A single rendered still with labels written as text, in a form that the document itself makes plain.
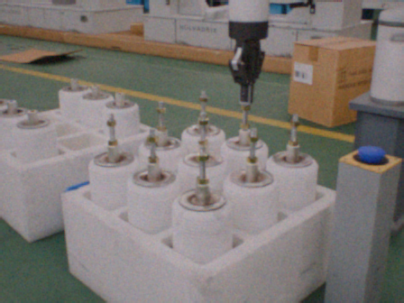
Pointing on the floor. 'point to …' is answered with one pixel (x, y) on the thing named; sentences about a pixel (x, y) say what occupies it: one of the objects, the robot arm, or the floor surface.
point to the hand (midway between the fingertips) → (246, 94)
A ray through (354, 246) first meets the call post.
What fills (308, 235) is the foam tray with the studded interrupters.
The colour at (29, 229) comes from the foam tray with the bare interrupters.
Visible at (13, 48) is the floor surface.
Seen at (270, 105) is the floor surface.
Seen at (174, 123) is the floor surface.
